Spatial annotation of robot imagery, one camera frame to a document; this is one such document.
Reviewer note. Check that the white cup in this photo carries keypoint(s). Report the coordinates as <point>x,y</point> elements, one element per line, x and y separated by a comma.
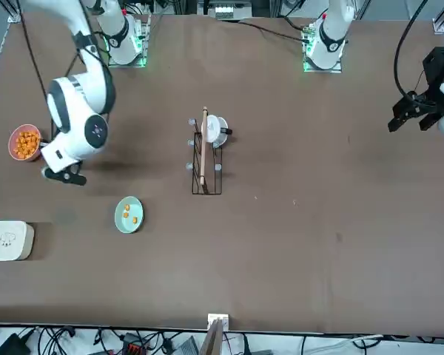
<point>215,129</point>

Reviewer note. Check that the camera mast post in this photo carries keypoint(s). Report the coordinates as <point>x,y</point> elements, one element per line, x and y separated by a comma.
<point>212,340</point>

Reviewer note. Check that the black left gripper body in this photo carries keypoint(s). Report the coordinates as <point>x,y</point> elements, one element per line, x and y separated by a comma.
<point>437,66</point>

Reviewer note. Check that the black power adapter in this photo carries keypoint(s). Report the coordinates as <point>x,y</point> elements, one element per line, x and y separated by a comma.
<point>11,345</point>

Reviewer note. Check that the green bowl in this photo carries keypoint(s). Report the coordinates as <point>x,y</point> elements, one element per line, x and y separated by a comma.
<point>130,227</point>

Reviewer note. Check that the cream rectangular tray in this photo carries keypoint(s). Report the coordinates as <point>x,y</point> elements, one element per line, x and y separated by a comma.
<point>3,240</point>

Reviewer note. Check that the white mast bracket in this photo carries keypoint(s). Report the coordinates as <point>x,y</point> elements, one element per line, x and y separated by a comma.
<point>225,321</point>

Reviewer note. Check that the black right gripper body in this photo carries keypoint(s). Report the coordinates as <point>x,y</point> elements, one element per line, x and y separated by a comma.
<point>77,174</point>

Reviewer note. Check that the orange black device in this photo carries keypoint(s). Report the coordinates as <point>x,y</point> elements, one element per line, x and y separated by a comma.
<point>134,345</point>

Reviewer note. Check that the grey foot pedal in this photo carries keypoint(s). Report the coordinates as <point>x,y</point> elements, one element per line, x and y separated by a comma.
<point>188,347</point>

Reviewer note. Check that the grey power strip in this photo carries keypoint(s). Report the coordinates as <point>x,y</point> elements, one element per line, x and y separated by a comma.
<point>225,12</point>

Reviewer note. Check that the pink bowl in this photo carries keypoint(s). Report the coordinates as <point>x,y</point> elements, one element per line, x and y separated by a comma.
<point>12,146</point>

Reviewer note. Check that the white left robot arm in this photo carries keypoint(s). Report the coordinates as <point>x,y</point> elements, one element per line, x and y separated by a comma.
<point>331,40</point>

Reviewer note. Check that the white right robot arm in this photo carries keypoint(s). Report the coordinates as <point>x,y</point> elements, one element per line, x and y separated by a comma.
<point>77,96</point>

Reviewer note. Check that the aluminium frame rail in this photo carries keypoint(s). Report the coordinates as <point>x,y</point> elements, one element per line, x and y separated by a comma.
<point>439,22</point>
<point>15,16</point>

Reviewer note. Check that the orange popcorn heap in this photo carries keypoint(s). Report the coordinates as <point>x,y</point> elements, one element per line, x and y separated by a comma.
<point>26,144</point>

